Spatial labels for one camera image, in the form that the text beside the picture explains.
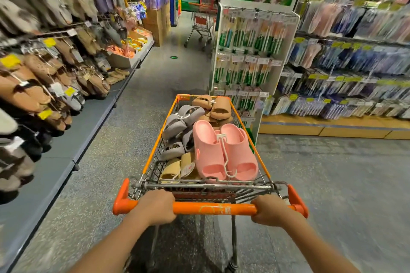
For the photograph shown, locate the person's right hand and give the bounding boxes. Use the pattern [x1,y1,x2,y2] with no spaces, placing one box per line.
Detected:
[250,194,297,229]

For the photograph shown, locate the person's left hand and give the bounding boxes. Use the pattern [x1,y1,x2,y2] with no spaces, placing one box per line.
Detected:
[134,189,177,227]

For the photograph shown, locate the yellow slippers pair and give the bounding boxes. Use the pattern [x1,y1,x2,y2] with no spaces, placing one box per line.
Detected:
[159,151,202,184]

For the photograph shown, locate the orange metal shopping cart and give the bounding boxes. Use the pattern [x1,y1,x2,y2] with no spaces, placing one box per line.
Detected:
[112,93,310,273]

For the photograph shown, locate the grey slippers pair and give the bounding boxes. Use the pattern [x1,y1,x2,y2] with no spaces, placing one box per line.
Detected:
[161,105,206,141]
[159,128,195,162]

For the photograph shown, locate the rows of slippers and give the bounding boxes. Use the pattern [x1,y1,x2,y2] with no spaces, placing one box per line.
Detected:
[0,0,134,203]

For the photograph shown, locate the person's left forearm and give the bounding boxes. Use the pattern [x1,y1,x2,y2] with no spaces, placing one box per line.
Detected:
[69,215,154,273]

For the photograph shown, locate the person's right forearm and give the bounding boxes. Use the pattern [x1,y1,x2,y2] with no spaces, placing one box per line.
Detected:
[278,213,361,273]

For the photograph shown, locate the long shelf with yellow base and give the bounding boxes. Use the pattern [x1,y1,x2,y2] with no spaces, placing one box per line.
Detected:
[259,0,410,141]

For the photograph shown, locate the metal cart with red seat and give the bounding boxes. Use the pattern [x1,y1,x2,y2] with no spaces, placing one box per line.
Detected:
[184,2,219,51]

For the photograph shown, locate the cardboard tray of sandals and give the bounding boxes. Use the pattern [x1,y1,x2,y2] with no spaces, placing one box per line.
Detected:
[107,26,155,69]

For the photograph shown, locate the white green toothbrush stand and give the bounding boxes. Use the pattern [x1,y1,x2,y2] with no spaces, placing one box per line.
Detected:
[208,2,301,145]

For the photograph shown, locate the rows of blue toothbrush packets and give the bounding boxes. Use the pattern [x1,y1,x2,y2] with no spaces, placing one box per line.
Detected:
[272,0,410,120]

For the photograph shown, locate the hanging green toothbrush packs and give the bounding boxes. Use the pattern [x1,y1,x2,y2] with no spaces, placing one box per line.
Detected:
[213,7,297,113]

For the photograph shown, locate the stack of cardboard boxes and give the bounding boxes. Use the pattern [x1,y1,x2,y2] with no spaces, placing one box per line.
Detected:
[142,0,172,47]

